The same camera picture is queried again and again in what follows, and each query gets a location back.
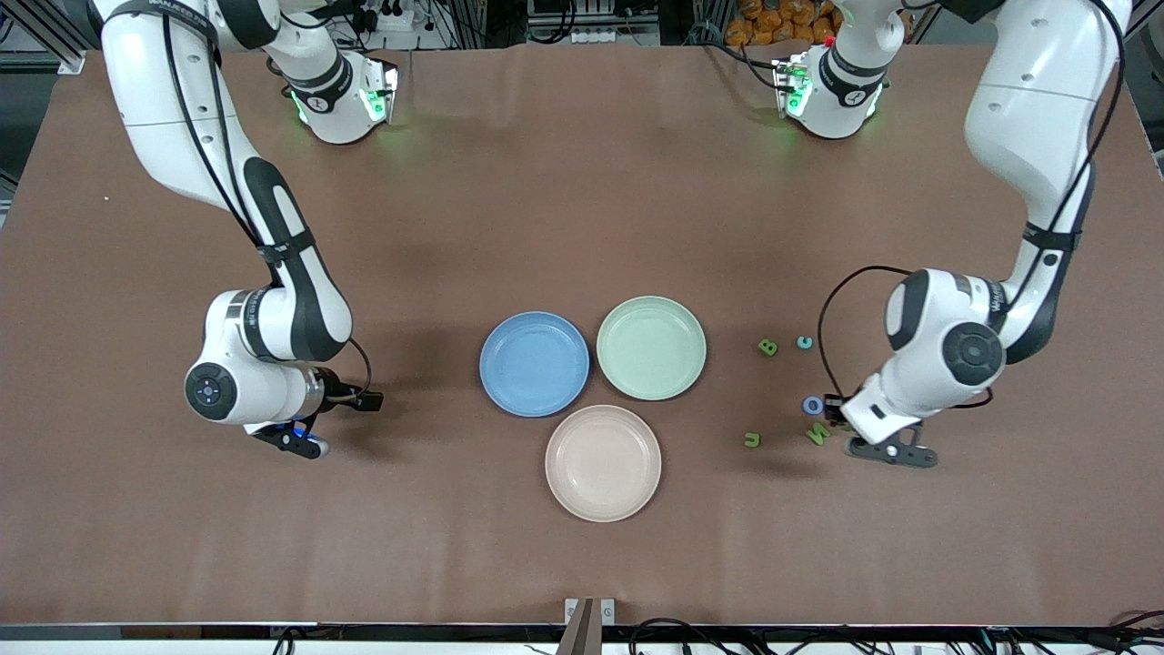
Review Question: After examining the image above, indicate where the blue round plate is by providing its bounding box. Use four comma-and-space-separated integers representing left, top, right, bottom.
478, 311, 591, 418

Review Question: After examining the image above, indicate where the light green round plate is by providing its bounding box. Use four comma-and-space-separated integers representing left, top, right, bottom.
596, 295, 708, 402

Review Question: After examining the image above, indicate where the pale beige round plate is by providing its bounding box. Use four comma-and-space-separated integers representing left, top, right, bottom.
544, 404, 663, 524

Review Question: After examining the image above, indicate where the brown table cover sheet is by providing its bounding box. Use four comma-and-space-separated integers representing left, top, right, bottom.
0, 41, 1164, 629

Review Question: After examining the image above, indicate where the white power strip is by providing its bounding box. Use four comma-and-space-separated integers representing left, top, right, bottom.
350, 0, 428, 33
544, 25, 639, 46

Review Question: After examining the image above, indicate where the orange objects pile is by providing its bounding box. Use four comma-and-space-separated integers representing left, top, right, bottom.
725, 0, 842, 46

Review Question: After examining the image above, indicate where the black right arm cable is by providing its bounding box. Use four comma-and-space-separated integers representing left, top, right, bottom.
159, 5, 376, 406

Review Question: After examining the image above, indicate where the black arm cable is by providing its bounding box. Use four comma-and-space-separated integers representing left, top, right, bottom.
159, 5, 376, 406
816, 0, 1129, 406

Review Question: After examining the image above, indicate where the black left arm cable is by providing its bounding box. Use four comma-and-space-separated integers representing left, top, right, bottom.
816, 0, 1129, 406

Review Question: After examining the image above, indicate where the black right camera bracket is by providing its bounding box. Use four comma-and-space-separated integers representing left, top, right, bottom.
253, 417, 315, 456

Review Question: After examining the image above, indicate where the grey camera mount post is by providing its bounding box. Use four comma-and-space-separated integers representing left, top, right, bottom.
564, 598, 616, 655

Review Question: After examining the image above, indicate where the aluminium frame profile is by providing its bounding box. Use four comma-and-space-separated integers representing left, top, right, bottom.
0, 0, 88, 76

